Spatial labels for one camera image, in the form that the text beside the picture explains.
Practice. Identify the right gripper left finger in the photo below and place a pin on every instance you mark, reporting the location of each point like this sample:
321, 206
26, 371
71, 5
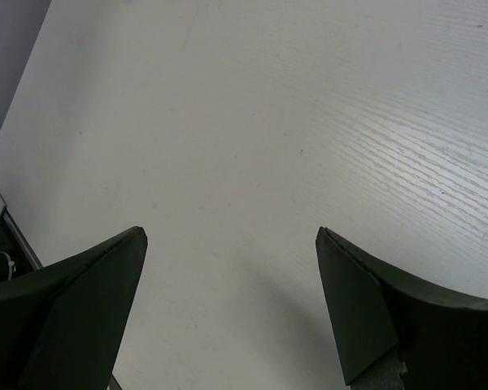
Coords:
61, 327

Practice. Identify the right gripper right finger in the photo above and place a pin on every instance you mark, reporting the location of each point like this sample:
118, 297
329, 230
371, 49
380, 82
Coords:
394, 330

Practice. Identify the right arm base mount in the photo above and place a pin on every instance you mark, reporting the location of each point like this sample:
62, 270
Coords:
17, 257

